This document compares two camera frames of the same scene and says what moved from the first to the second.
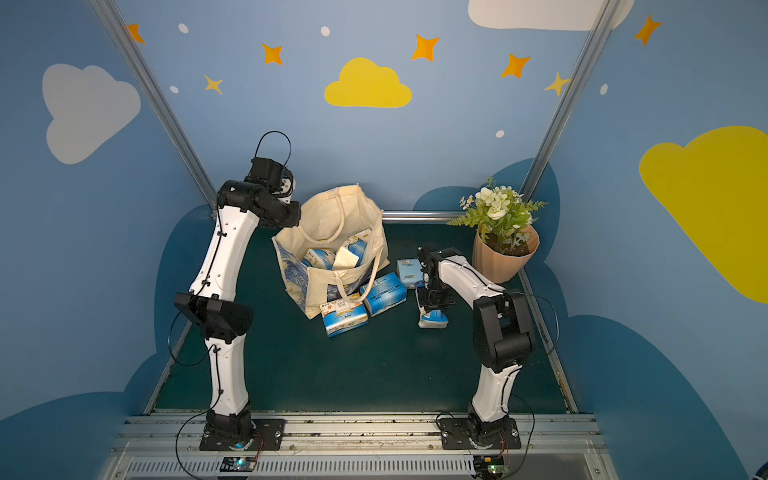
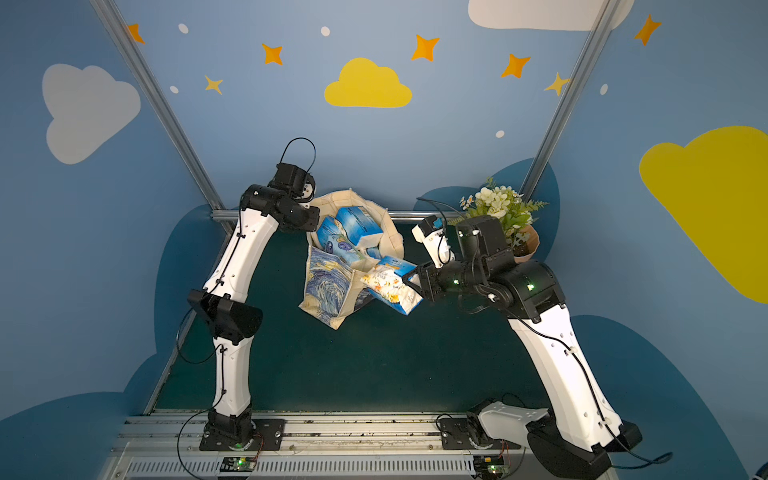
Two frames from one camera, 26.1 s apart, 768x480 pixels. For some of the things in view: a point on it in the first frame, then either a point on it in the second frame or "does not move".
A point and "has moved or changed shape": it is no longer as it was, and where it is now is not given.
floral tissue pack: (340, 317) -> (384, 280)
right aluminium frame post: (599, 33) does not move
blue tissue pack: (386, 293) -> (357, 222)
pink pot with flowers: (507, 237) does not move
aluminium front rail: (168, 446) does not move
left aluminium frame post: (112, 21) does not move
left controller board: (238, 464) does not move
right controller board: (489, 466) does not move
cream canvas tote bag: (325, 222) has moved or changed shape
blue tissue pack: (433, 319) -> (330, 233)
